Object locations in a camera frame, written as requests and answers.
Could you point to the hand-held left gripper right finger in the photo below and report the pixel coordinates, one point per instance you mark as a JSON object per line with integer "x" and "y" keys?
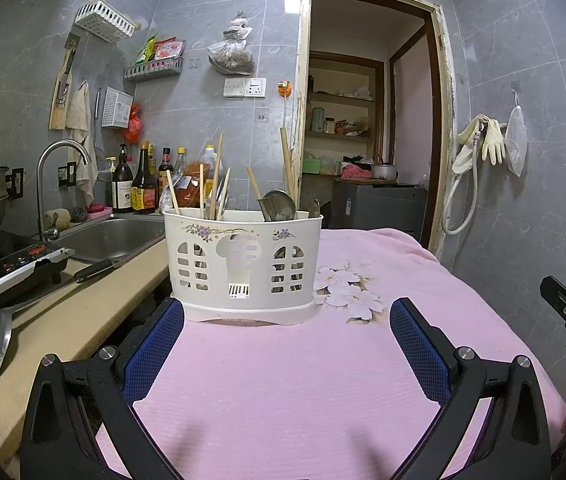
{"x": 418, "y": 350}

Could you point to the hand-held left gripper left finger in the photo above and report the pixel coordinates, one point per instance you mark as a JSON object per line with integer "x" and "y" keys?
{"x": 155, "y": 350}

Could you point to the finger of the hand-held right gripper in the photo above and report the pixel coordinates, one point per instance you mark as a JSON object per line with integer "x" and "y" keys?
{"x": 560, "y": 297}

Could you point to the white plastic utensil holder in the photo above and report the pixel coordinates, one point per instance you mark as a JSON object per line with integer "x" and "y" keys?
{"x": 243, "y": 265}

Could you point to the metal fork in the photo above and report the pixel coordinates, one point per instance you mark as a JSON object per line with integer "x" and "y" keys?
{"x": 314, "y": 209}

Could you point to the steel sink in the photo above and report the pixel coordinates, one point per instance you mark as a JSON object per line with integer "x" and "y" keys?
{"x": 113, "y": 237}

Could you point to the pink floral blanket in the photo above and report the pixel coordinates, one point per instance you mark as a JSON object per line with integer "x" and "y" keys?
{"x": 288, "y": 385}

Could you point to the grey cabinet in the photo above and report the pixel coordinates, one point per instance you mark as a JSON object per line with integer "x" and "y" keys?
{"x": 378, "y": 210}

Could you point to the pink soap dish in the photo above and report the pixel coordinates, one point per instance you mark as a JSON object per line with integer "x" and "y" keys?
{"x": 98, "y": 212}

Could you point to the dark scouring pad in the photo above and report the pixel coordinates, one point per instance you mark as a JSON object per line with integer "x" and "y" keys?
{"x": 78, "y": 214}

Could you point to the dark sauce bottle yellow label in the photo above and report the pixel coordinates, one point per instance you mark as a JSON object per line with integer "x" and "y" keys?
{"x": 143, "y": 190}

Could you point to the dark pump bottle white label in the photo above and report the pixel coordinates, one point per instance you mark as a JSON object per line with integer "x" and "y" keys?
{"x": 122, "y": 190}

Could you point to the beige loofah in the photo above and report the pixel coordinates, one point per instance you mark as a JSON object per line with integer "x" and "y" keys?
{"x": 57, "y": 219}

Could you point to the orange snack bag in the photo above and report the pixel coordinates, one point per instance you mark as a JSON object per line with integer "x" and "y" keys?
{"x": 190, "y": 187}

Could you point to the white mesh bag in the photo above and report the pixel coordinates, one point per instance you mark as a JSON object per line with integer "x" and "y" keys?
{"x": 516, "y": 135}

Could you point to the cream rubber gloves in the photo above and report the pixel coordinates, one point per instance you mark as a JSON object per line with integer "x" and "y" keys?
{"x": 494, "y": 142}

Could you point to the small metal pot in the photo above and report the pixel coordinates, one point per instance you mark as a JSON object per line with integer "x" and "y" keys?
{"x": 384, "y": 171}

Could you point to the dark sauce bottle red label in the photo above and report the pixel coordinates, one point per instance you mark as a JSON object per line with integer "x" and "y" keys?
{"x": 165, "y": 165}

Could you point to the red cloth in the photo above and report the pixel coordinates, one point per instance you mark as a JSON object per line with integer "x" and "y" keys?
{"x": 355, "y": 172}

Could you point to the clear glass bottle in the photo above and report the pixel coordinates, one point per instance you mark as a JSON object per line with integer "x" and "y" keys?
{"x": 180, "y": 160}

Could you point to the steel faucet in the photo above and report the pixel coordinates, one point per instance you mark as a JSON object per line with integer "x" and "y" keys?
{"x": 40, "y": 190}

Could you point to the cooking oil jug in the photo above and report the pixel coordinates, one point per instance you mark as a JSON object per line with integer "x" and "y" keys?
{"x": 209, "y": 160}

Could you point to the wooden shelf unit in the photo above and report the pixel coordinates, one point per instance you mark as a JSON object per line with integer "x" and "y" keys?
{"x": 343, "y": 152}

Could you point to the green box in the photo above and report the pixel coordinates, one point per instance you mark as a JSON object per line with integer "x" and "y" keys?
{"x": 311, "y": 167}

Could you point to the red plastic bag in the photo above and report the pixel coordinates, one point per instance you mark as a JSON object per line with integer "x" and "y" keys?
{"x": 133, "y": 127}

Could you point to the white jar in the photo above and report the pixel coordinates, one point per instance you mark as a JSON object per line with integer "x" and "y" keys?
{"x": 330, "y": 126}

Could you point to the beige hanging towel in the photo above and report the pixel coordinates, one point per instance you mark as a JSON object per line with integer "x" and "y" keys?
{"x": 80, "y": 120}

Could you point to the green thermos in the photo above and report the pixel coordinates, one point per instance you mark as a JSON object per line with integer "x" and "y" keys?
{"x": 317, "y": 120}

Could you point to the wooden cutting board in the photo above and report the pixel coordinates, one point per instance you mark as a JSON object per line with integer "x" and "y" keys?
{"x": 59, "y": 110}

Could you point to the green snack packet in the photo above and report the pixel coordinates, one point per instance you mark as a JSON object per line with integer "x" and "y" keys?
{"x": 146, "y": 51}

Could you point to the clear bag of dried goods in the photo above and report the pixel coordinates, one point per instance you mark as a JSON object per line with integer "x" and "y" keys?
{"x": 232, "y": 59}

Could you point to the red snack packet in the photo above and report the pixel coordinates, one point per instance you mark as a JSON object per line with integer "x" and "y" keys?
{"x": 169, "y": 49}

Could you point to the metal hanging scraper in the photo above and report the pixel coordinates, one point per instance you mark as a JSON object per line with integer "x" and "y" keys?
{"x": 71, "y": 52}

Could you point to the white crumpled plastic bag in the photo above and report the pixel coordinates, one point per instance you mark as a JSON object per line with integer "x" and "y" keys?
{"x": 238, "y": 25}

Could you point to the black wall socket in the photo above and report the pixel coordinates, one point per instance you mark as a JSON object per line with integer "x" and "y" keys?
{"x": 15, "y": 183}
{"x": 67, "y": 174}

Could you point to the white plastic wall box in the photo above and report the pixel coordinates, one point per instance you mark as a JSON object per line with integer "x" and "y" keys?
{"x": 116, "y": 106}

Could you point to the small grey wall plate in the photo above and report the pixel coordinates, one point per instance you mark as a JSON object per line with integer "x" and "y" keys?
{"x": 263, "y": 115}

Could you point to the worn wooden door frame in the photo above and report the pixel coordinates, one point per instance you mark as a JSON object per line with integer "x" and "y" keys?
{"x": 300, "y": 110}

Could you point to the white wall switch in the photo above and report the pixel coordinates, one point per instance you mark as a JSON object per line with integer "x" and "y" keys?
{"x": 234, "y": 87}

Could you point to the grey wall shelf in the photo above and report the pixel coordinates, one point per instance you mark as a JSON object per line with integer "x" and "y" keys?
{"x": 155, "y": 70}

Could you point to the white wall socket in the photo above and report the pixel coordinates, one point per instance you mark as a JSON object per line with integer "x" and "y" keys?
{"x": 255, "y": 87}

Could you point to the orange wall hook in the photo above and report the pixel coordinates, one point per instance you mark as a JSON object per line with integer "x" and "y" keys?
{"x": 284, "y": 88}

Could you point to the white slotted wall basket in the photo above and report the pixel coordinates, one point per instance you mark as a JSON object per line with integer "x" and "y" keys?
{"x": 105, "y": 21}

